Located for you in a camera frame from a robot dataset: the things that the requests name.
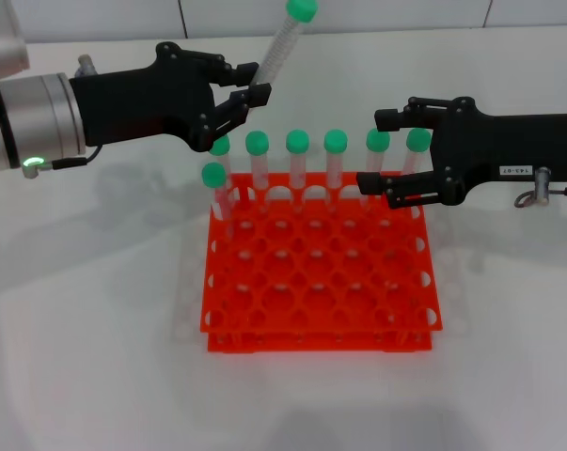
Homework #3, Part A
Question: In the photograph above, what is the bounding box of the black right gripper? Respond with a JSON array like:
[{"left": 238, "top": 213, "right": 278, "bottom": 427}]
[{"left": 356, "top": 96, "right": 567, "bottom": 210}]

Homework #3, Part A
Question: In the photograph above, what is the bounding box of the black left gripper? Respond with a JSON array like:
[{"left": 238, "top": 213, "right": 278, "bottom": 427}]
[{"left": 69, "top": 40, "right": 272, "bottom": 153}]

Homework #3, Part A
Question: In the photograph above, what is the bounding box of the green-capped test tube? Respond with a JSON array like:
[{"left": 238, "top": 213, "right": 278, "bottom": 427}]
[
  {"left": 361, "top": 129, "right": 392, "bottom": 203},
  {"left": 244, "top": 131, "right": 271, "bottom": 210},
  {"left": 285, "top": 129, "right": 311, "bottom": 208},
  {"left": 250, "top": 0, "right": 319, "bottom": 90},
  {"left": 398, "top": 127, "right": 433, "bottom": 178},
  {"left": 323, "top": 129, "right": 350, "bottom": 208},
  {"left": 201, "top": 162, "right": 237, "bottom": 239},
  {"left": 209, "top": 134, "right": 240, "bottom": 208}
]

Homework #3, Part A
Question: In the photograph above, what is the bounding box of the orange test tube rack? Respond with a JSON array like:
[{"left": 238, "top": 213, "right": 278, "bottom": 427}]
[{"left": 199, "top": 171, "right": 444, "bottom": 353}]

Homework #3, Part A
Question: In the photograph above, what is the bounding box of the silver plug on left wrist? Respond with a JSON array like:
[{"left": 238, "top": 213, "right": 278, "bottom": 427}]
[{"left": 75, "top": 54, "right": 100, "bottom": 79}]

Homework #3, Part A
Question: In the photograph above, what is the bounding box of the right gripper cable with plug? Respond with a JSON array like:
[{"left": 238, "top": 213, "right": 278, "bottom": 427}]
[{"left": 512, "top": 166, "right": 567, "bottom": 209}]

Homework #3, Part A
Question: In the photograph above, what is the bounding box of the gripper cable with plug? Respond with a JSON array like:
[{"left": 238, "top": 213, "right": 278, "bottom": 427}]
[
  {"left": 512, "top": 166, "right": 567, "bottom": 209},
  {"left": 41, "top": 144, "right": 103, "bottom": 170}
]

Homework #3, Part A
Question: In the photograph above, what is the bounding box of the left gripper cable with plug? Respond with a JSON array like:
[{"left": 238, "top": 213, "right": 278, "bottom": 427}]
[{"left": 41, "top": 144, "right": 103, "bottom": 170}]

